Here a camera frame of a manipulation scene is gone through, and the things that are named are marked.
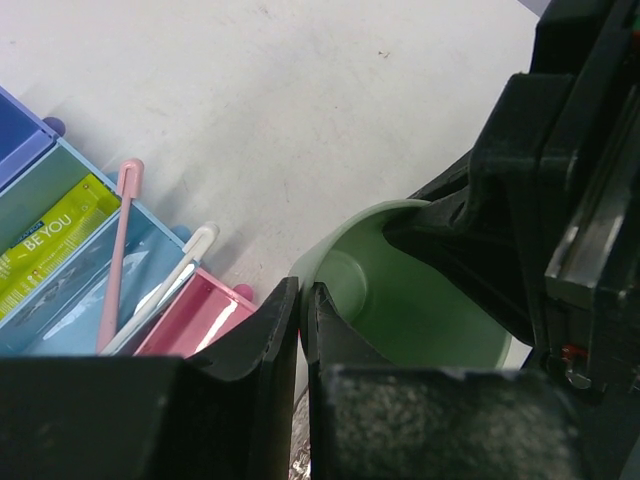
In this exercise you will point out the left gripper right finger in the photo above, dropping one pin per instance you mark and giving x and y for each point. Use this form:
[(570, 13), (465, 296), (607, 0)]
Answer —
[(370, 419)]

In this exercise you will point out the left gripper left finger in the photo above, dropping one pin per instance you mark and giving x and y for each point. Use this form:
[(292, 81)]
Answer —
[(224, 413)]

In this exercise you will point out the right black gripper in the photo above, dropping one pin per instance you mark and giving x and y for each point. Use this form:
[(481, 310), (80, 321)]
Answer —
[(562, 147)]

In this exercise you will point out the clear textured plastic box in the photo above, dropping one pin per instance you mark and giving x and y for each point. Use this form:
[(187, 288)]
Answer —
[(300, 454)]

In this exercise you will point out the green plastic cup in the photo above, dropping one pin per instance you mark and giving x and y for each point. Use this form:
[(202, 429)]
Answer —
[(364, 301)]

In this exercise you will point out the yellow-green toothpaste tube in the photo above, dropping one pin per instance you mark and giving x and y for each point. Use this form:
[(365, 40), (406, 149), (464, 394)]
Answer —
[(41, 249)]

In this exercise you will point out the white toothbrush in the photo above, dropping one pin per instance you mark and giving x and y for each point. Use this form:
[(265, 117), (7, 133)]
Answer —
[(193, 251)]

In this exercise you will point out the light blue toothbrush bin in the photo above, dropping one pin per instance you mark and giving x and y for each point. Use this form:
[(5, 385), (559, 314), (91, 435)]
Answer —
[(62, 316)]

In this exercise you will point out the pink toothbrush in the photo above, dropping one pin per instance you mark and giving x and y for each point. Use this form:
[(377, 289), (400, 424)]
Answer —
[(128, 188)]

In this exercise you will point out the light blue toothpaste bin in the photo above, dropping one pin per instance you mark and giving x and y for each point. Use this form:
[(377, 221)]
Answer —
[(40, 187)]

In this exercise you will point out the pink bin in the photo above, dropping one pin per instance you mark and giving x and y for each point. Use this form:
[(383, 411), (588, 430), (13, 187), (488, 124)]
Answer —
[(204, 311)]

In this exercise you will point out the dark blue bin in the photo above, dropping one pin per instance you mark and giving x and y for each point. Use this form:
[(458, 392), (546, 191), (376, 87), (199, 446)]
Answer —
[(24, 137)]

